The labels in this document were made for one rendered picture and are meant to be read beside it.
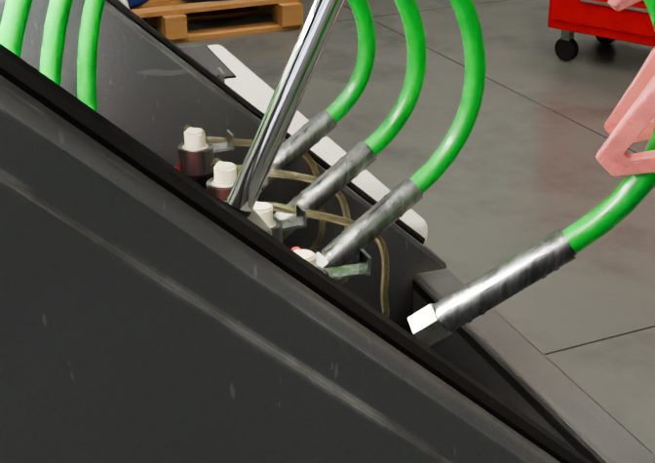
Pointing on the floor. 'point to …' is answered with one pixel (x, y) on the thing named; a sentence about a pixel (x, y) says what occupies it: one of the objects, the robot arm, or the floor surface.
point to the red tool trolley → (594, 12)
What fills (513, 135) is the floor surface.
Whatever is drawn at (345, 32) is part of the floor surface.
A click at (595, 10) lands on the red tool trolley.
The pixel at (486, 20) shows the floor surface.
